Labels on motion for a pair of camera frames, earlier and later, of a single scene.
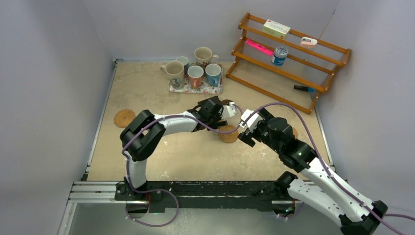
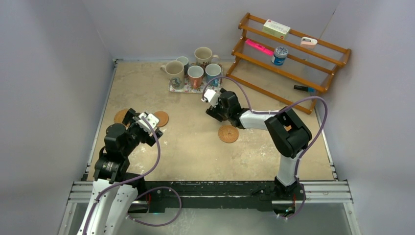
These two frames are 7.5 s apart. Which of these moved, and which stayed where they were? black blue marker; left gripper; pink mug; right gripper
Moved: left gripper; right gripper
Stayed: black blue marker; pink mug
